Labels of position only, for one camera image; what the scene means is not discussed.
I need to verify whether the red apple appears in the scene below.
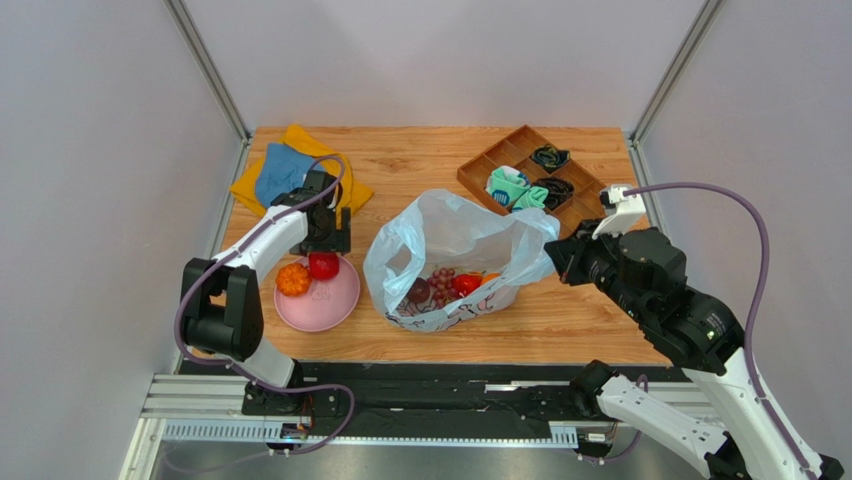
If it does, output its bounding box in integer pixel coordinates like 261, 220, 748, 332
308, 252, 340, 281

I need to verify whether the orange tangerine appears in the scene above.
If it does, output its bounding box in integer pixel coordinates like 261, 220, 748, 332
275, 263, 313, 297

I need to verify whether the light blue plastic bag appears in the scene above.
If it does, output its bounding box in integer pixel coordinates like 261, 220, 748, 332
363, 189, 560, 333

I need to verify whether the dark purple mangosteen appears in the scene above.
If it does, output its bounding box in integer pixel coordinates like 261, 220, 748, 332
406, 278, 432, 304

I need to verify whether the purple grapes bunch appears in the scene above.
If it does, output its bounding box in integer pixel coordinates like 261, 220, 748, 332
427, 268, 461, 309

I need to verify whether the red strawberry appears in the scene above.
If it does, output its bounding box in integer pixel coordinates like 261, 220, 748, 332
451, 273, 483, 298

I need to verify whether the red yellow pear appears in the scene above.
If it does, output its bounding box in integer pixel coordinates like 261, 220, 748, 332
480, 272, 500, 286

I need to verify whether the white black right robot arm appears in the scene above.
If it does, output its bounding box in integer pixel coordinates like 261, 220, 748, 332
544, 220, 844, 479

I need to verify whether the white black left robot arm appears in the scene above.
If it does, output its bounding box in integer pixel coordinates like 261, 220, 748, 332
174, 169, 351, 393

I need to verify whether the pink plate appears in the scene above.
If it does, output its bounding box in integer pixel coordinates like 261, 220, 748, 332
273, 257, 361, 333

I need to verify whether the blue cloth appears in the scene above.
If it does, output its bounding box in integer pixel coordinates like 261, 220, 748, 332
254, 143, 314, 209

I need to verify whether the black patterned sock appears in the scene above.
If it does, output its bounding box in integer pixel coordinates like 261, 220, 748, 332
530, 144, 571, 174
532, 177, 575, 210

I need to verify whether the teal blue sock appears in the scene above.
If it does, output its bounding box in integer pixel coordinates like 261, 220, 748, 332
511, 186, 549, 212

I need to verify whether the yellow cloth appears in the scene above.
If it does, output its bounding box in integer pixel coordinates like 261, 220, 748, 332
230, 124, 374, 217

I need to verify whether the wooden divided tray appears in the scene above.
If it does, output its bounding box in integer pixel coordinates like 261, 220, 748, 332
456, 126, 605, 233

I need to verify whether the teal white sock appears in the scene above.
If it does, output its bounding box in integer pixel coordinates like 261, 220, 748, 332
485, 166, 531, 209

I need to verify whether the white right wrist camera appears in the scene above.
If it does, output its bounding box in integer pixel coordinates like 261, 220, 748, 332
591, 184, 646, 240

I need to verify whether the white cable duct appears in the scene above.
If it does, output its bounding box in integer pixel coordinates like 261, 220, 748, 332
159, 419, 580, 449

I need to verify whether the aluminium frame rail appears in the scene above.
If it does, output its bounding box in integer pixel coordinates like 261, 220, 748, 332
164, 0, 252, 145

